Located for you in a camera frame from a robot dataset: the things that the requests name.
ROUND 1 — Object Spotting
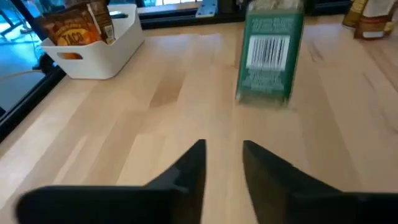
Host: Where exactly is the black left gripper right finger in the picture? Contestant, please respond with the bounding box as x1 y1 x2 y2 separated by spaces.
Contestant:
242 139 398 224

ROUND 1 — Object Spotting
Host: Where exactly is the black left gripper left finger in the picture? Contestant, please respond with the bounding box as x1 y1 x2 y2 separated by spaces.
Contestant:
14 139 207 224

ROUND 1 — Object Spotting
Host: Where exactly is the green lid spice jar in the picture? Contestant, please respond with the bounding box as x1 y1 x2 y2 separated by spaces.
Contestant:
234 0 305 110

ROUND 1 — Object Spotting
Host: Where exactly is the taco seasoning packet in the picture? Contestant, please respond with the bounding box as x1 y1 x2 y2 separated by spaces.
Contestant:
354 0 398 40
42 8 103 60
86 0 116 45

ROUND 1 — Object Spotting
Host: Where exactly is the white plastic bin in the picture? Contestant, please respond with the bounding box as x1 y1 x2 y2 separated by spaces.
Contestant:
40 3 146 80

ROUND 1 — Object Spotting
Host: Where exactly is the black clamp knob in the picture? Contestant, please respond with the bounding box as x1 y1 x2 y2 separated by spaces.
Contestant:
32 52 65 75

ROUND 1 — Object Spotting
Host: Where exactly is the black stand leg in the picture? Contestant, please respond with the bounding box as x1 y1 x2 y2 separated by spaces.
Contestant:
11 0 43 34

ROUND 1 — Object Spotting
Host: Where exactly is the black aluminium table frame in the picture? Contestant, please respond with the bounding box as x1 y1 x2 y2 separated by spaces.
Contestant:
0 0 354 142

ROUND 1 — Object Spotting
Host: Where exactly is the silver bracket plate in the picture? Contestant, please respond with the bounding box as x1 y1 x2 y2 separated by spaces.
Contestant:
195 0 218 19

